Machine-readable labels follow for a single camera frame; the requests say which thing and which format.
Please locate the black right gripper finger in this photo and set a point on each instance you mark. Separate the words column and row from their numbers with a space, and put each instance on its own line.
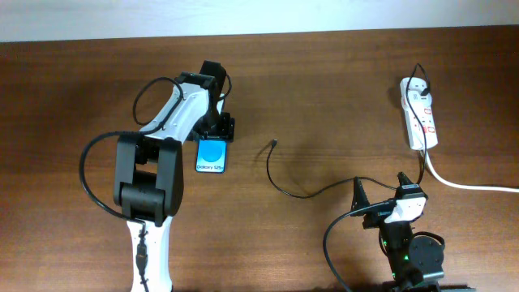
column 360, row 200
column 404, row 181

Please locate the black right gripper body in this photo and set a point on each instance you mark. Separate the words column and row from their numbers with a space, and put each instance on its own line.
column 377, row 211

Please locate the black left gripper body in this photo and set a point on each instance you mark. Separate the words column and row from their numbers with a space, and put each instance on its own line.
column 213, row 126

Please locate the blue Galaxy smartphone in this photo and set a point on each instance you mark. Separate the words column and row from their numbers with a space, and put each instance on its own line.
column 211, row 156

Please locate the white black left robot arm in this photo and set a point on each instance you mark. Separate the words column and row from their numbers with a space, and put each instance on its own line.
column 149, row 180

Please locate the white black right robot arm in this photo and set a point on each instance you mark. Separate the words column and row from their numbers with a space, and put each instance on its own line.
column 415, row 258

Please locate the white charger adapter plug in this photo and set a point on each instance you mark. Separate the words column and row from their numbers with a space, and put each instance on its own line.
column 419, row 93

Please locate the white power strip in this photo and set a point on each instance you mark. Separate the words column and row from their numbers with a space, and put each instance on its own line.
column 419, row 121

